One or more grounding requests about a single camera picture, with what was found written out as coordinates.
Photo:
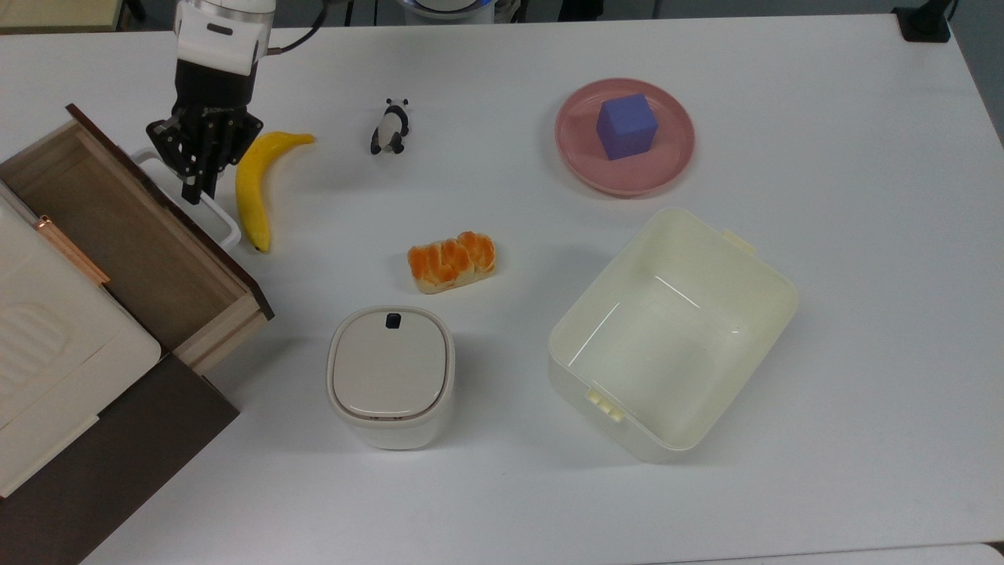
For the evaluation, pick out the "wooden side table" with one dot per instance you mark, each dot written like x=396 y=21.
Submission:
x=55 y=12

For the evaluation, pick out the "beige lidded trash can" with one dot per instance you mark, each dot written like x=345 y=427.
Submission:
x=390 y=377

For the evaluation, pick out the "pink plate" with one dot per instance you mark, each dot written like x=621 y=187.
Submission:
x=580 y=149

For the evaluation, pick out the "orange glazed bread toy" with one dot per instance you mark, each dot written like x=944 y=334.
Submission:
x=451 y=263

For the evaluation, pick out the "purple cube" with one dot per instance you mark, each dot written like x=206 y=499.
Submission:
x=626 y=125

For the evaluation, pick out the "yellow banana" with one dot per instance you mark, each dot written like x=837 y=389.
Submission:
x=251 y=188

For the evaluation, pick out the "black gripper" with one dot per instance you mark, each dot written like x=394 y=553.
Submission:
x=213 y=88

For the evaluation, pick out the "black table clamp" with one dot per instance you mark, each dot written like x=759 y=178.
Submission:
x=925 y=20

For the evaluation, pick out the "dark brown drawer cabinet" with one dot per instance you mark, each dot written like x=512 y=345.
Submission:
x=118 y=471

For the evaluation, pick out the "panda figurine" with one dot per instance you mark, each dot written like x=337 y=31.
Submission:
x=391 y=125

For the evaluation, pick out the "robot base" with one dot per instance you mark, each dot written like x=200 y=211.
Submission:
x=447 y=6

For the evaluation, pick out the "cream plastic storage box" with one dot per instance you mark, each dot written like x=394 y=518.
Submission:
x=667 y=424

